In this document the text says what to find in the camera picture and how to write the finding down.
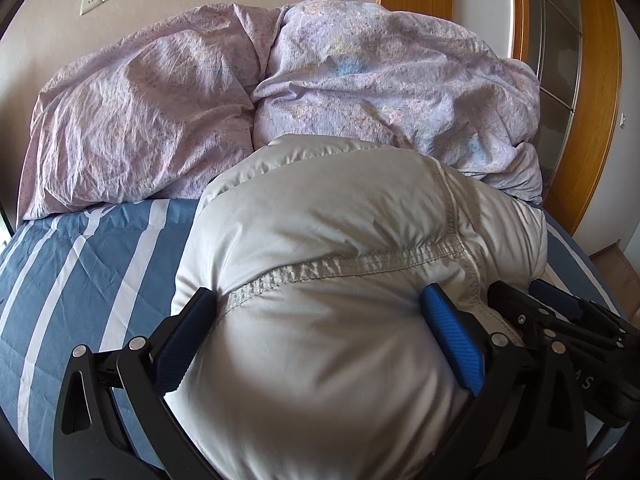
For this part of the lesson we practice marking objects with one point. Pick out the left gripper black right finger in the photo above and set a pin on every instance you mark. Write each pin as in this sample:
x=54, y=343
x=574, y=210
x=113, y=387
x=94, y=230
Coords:
x=522, y=418

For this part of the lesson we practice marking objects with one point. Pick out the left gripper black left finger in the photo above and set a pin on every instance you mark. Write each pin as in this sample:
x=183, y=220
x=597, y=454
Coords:
x=90, y=440

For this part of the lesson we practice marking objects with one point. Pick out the white puffer down jacket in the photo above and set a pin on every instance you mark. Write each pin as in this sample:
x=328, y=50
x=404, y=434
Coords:
x=319, y=364

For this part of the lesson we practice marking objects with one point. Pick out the blue white striped bedsheet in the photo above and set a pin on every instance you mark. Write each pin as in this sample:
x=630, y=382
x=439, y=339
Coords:
x=103, y=276

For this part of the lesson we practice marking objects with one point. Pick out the glass panel door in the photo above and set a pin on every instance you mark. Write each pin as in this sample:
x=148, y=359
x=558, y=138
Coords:
x=555, y=54

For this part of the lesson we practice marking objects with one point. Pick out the lilac crumpled duvet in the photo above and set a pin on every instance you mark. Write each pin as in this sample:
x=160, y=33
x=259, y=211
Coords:
x=162, y=112

